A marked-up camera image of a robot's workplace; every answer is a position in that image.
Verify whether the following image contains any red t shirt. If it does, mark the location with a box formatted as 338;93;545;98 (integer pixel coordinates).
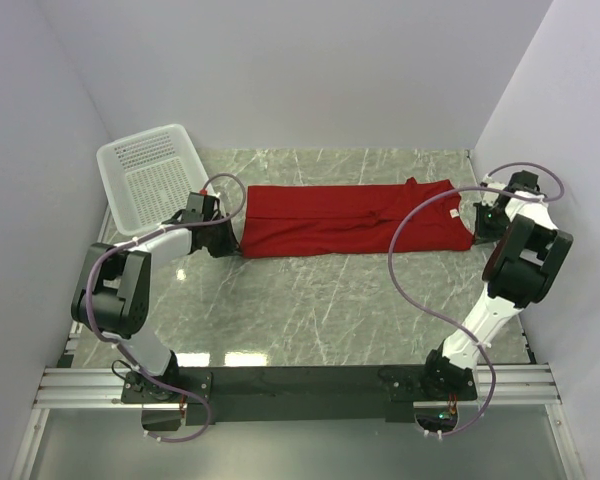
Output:
241;177;473;259

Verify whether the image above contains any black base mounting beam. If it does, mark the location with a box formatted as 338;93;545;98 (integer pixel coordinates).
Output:
119;364;479;426

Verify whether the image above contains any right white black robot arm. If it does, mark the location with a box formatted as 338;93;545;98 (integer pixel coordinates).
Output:
418;170;573;399

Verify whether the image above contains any white plastic perforated basket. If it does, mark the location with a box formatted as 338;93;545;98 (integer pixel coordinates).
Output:
96;124;209;237

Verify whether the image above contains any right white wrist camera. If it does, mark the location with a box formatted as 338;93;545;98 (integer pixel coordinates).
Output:
480;175;506;207

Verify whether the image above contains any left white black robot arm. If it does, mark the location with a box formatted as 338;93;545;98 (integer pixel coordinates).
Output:
71;190;240;402

